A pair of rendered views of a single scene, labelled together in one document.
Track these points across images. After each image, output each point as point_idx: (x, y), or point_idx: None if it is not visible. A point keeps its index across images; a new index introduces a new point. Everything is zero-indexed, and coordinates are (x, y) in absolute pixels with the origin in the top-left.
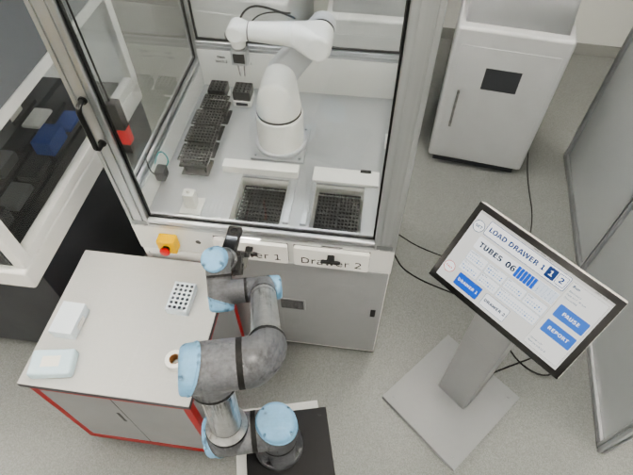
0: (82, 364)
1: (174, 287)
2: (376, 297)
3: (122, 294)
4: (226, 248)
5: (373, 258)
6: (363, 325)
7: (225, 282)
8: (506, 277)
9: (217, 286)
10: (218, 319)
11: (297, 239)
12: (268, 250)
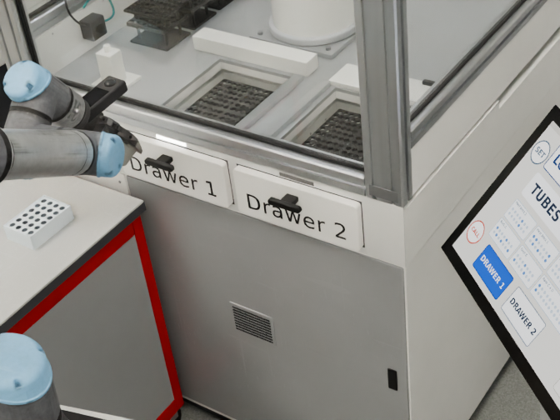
0: None
1: (37, 203)
2: (392, 332)
3: None
4: (65, 84)
5: (369, 219)
6: (382, 413)
7: (29, 122)
8: (557, 254)
9: (13, 123)
10: (89, 282)
11: (239, 152)
12: (197, 168)
